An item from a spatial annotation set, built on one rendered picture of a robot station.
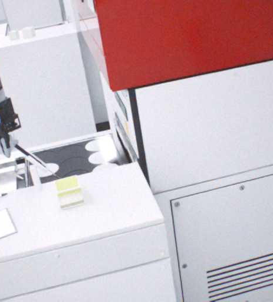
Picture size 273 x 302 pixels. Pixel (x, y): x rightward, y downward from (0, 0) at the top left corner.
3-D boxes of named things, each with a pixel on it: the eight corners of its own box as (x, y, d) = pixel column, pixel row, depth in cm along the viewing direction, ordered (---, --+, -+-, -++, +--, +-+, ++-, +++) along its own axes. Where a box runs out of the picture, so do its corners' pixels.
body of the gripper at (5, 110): (22, 129, 169) (13, 97, 163) (2, 139, 163) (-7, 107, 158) (9, 125, 174) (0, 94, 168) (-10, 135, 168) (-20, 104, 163)
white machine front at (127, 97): (112, 111, 242) (98, 33, 224) (151, 195, 171) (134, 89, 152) (106, 112, 242) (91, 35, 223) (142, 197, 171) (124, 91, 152)
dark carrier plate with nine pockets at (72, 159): (111, 136, 201) (110, 134, 200) (126, 176, 171) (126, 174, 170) (29, 154, 197) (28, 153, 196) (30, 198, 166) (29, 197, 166)
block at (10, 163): (16, 162, 195) (15, 156, 194) (16, 166, 192) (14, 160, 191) (-3, 167, 194) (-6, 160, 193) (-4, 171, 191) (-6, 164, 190)
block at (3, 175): (16, 171, 188) (14, 165, 187) (16, 176, 185) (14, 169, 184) (-4, 176, 187) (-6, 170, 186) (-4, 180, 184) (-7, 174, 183)
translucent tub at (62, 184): (81, 192, 152) (76, 174, 148) (85, 204, 145) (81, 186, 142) (57, 199, 150) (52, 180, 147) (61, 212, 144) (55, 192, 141)
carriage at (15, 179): (18, 167, 197) (16, 161, 196) (18, 216, 165) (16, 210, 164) (-1, 172, 196) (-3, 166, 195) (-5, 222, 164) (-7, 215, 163)
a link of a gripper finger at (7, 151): (23, 153, 173) (17, 130, 168) (10, 161, 169) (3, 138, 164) (19, 151, 174) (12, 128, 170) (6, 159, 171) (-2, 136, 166)
